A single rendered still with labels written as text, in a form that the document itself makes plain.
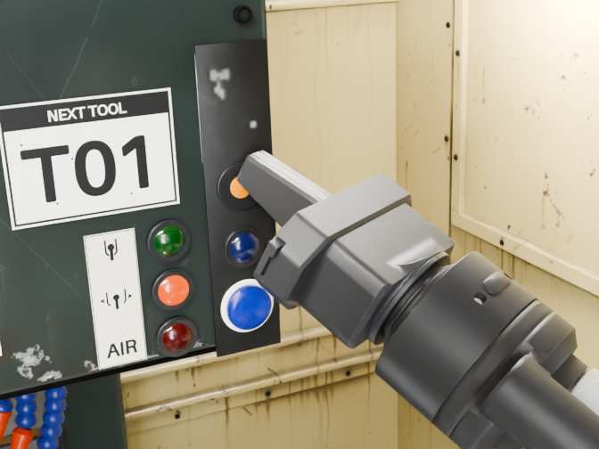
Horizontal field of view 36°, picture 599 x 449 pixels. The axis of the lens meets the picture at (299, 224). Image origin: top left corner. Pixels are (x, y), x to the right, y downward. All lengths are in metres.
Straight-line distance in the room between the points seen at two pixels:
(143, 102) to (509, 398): 0.26
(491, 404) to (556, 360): 0.05
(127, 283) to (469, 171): 1.12
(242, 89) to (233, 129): 0.02
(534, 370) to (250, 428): 1.50
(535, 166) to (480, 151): 0.15
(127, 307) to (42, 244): 0.07
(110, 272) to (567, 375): 0.27
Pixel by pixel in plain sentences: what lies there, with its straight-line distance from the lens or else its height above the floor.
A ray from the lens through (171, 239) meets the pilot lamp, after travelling 0.56.
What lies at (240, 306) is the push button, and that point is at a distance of 0.59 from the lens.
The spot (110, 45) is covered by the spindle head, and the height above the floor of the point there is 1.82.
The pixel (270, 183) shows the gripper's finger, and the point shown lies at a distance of 0.54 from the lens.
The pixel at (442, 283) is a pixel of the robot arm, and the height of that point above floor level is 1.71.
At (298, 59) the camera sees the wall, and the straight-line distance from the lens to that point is 1.71.
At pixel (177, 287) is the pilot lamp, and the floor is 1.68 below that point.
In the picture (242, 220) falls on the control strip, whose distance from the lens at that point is 0.58.
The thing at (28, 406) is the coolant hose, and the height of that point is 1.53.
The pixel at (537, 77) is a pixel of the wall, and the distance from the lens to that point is 1.45.
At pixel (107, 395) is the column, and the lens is 1.37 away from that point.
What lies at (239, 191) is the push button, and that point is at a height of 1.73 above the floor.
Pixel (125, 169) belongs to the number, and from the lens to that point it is 0.55.
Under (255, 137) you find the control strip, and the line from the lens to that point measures 0.57.
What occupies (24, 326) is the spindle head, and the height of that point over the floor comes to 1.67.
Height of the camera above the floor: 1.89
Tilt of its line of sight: 19 degrees down
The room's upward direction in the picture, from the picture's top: 2 degrees counter-clockwise
